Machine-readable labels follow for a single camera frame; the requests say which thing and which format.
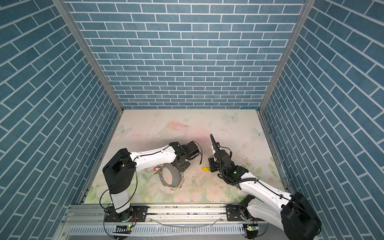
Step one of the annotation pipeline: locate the large keyring with chain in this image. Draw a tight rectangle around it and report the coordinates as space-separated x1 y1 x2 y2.
159 164 185 191

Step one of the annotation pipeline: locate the bunch of coloured key tags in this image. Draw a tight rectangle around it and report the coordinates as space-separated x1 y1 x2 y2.
153 166 162 175

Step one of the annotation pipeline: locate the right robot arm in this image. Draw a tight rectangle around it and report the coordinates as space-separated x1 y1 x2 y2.
210 137 323 240

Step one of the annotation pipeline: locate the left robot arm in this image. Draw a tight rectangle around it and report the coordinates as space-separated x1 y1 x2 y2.
103 141 201 214

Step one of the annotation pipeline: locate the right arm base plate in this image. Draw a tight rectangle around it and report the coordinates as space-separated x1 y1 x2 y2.
225 204 257 222

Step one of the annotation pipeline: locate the white cable duct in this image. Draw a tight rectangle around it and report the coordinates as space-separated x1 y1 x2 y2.
68 224 245 237

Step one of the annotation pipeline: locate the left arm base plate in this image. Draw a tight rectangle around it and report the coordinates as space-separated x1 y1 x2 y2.
105 206 149 223

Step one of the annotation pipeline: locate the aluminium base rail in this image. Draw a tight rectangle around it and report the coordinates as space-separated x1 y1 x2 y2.
61 203 268 226

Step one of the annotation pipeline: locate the right corner aluminium post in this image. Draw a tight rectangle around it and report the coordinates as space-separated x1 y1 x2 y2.
259 0 316 114

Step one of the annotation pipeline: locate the corner aluminium post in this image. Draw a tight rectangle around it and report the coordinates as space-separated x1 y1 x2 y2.
259 0 316 114
52 0 124 114

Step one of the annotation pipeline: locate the left corner aluminium post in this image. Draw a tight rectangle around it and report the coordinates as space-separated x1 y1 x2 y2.
52 0 124 114

